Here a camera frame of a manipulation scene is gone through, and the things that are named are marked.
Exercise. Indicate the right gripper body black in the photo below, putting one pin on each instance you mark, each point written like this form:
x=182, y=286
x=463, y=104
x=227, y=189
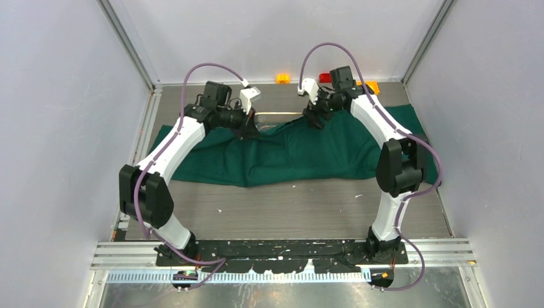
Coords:
x=324, y=106

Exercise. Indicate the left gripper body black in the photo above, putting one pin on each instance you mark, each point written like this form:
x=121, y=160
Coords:
x=242, y=120

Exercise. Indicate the green surgical cloth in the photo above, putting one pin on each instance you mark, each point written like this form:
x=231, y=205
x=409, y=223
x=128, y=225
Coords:
x=288, y=152

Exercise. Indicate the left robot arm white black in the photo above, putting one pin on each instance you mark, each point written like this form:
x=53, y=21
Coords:
x=143, y=188

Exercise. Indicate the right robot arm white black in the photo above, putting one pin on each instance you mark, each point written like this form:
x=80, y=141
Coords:
x=402, y=162

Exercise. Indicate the metal mesh tray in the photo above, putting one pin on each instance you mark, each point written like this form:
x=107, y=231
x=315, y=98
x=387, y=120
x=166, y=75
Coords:
x=266, y=121

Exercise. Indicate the red toy brick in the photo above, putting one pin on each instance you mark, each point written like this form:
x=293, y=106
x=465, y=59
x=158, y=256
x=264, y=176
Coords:
x=324, y=78

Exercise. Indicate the yellow toy block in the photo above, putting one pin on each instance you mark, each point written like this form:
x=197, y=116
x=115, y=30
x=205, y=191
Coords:
x=372, y=87

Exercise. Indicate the orange toy brick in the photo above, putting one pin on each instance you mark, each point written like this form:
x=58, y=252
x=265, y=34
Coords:
x=282, y=79

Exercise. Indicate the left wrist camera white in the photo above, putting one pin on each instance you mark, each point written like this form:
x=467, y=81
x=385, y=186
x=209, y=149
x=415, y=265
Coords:
x=248, y=96

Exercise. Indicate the aluminium frame rail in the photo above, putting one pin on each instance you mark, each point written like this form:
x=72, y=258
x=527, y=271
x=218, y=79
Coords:
x=141, y=254

